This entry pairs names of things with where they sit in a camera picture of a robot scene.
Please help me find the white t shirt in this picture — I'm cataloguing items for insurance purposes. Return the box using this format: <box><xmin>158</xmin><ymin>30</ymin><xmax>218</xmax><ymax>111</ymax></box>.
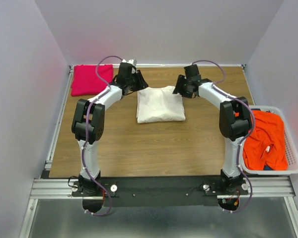
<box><xmin>136</xmin><ymin>86</ymin><xmax>186</xmax><ymax>123</ymax></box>

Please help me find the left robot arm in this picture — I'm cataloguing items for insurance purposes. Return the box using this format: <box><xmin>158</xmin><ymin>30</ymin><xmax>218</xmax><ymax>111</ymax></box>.
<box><xmin>72</xmin><ymin>59</ymin><xmax>148</xmax><ymax>191</ymax></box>

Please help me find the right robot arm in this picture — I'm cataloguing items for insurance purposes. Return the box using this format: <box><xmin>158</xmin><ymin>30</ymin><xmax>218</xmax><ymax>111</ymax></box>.
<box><xmin>173</xmin><ymin>64</ymin><xmax>255</xmax><ymax>192</ymax></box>

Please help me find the folded pink t shirt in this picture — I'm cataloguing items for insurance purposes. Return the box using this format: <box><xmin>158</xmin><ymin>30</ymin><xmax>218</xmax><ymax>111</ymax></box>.
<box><xmin>71</xmin><ymin>64</ymin><xmax>114</xmax><ymax>97</ymax></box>

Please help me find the orange t shirt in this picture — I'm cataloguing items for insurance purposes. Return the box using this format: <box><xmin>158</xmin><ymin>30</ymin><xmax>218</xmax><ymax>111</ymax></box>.
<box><xmin>243</xmin><ymin>110</ymin><xmax>288</xmax><ymax>171</ymax></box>

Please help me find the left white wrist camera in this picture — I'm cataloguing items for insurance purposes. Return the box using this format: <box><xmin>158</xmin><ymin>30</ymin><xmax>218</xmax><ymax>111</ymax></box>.
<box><xmin>122</xmin><ymin>59</ymin><xmax>137</xmax><ymax>74</ymax></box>

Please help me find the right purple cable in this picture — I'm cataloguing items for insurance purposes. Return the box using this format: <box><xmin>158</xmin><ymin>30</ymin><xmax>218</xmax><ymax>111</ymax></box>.
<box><xmin>192</xmin><ymin>59</ymin><xmax>256</xmax><ymax>214</ymax></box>

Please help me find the purple cable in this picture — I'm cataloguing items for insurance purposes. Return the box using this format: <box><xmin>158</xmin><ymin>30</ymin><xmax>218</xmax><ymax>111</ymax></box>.
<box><xmin>80</xmin><ymin>56</ymin><xmax>125</xmax><ymax>217</ymax></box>
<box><xmin>192</xmin><ymin>59</ymin><xmax>256</xmax><ymax>214</ymax></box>

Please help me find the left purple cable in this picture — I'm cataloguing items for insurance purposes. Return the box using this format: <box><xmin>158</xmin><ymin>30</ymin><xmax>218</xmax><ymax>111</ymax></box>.
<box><xmin>80</xmin><ymin>56</ymin><xmax>125</xmax><ymax>217</ymax></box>

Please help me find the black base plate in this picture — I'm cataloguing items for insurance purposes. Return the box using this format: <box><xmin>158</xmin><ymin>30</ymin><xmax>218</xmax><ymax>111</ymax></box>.
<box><xmin>70</xmin><ymin>175</ymin><xmax>248</xmax><ymax>207</ymax></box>

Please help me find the aluminium frame rail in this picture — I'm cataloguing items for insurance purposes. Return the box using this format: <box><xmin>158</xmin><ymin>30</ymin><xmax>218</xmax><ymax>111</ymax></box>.
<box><xmin>19</xmin><ymin>65</ymin><xmax>74</xmax><ymax>238</ymax></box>

